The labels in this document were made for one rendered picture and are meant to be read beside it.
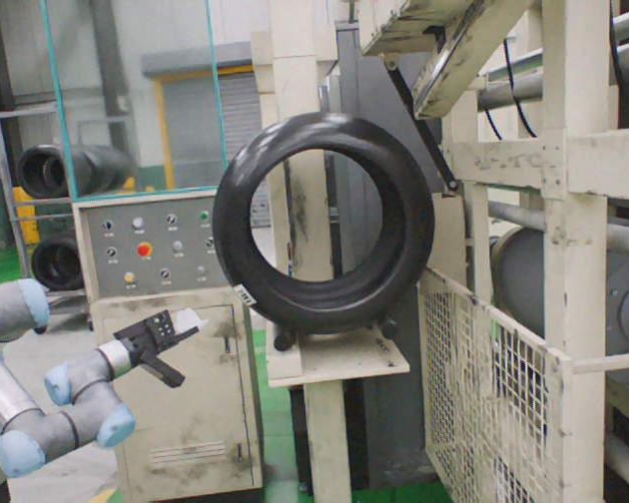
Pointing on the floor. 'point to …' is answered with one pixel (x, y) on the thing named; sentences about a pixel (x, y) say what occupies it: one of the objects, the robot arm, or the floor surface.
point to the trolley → (46, 265)
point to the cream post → (310, 233)
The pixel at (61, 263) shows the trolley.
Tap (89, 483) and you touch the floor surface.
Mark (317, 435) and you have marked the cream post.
